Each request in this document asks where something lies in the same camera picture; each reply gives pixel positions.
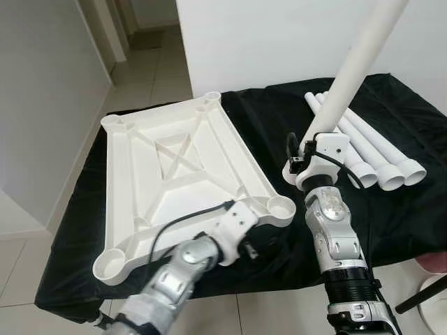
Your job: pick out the white plastic children table top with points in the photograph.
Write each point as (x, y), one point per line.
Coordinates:
(181, 174)

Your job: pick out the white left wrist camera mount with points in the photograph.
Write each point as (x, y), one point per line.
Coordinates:
(237, 223)

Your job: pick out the pink round stool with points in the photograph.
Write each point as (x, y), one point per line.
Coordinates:
(433, 262)

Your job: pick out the black fabric table cloth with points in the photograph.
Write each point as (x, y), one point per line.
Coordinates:
(70, 265)

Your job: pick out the white plastic table leg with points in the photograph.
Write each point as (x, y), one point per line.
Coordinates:
(374, 153)
(356, 63)
(391, 143)
(353, 157)

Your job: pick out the black metal pole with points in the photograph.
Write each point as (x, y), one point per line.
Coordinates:
(419, 296)

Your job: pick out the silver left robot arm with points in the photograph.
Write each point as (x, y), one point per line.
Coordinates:
(167, 279)

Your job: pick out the white round floor fan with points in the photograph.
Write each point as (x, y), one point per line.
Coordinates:
(434, 307)

